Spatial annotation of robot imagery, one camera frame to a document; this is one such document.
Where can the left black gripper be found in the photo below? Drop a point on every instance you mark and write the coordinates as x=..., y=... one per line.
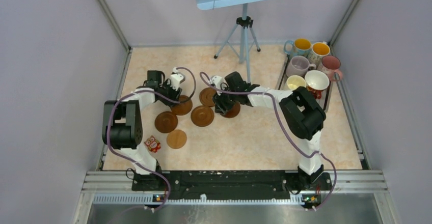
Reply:
x=174, y=93

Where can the white red mug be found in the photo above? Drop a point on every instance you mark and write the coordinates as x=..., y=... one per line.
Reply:
x=316, y=83

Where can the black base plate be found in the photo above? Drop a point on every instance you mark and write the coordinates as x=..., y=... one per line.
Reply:
x=230, y=185

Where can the grey cable duct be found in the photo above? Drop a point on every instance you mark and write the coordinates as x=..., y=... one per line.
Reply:
x=150, y=199

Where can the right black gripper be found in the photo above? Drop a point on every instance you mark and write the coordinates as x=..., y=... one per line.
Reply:
x=220, y=107

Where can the cream mug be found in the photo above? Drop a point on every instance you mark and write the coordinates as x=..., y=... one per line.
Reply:
x=293, y=82

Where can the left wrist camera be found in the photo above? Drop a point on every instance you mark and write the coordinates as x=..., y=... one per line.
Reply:
x=176, y=78

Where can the metal tray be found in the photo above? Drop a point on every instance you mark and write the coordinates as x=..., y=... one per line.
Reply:
x=324, y=101

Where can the patterned mug yellow inside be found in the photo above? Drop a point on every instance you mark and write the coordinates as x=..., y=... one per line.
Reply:
x=318, y=51

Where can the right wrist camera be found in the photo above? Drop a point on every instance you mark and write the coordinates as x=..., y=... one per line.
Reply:
x=216, y=82

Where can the pink mug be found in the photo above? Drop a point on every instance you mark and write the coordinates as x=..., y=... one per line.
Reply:
x=330, y=66

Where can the blue mug yellow inside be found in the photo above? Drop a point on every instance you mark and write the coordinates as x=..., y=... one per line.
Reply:
x=298, y=47

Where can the light wooden coaster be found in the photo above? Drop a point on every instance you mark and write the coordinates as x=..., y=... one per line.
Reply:
x=176, y=139

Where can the dark wooden coaster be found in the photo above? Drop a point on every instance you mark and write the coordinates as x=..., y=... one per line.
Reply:
x=206, y=97
x=184, y=107
x=202, y=116
x=166, y=122
x=233, y=112

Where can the lilac mug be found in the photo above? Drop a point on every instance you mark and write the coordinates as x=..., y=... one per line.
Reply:
x=299, y=65

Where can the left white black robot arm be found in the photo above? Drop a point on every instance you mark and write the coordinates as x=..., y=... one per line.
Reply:
x=122, y=129

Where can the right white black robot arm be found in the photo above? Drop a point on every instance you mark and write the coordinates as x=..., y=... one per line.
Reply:
x=300, y=116

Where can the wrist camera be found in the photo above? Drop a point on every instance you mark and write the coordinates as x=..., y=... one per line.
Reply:
x=176, y=78
x=216, y=82

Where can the red owl figurine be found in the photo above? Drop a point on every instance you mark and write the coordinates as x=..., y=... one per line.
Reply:
x=152, y=144

